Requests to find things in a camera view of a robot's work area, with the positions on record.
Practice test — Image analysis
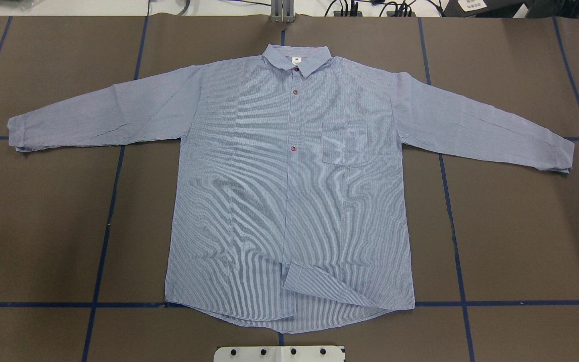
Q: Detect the light blue striped shirt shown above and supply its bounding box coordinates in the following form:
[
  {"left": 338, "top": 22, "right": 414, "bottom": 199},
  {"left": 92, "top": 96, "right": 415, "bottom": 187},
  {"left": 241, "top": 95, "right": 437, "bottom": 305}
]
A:
[{"left": 7, "top": 44, "right": 574, "bottom": 334}]

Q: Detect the black power strip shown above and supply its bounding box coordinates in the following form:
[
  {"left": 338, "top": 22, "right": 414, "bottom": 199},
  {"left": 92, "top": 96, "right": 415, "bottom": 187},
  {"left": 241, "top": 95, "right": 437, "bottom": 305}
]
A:
[{"left": 332, "top": 4, "right": 416, "bottom": 18}]

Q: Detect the grey aluminium frame post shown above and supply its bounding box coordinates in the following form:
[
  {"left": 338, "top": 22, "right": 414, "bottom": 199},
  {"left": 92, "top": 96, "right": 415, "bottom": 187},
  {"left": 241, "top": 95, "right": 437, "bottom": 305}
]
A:
[{"left": 270, "top": 0, "right": 296, "bottom": 24}]

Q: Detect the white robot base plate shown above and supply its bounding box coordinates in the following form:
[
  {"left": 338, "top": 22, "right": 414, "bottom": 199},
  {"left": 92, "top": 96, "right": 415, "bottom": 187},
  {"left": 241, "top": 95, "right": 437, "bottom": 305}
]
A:
[{"left": 213, "top": 345, "right": 347, "bottom": 361}]

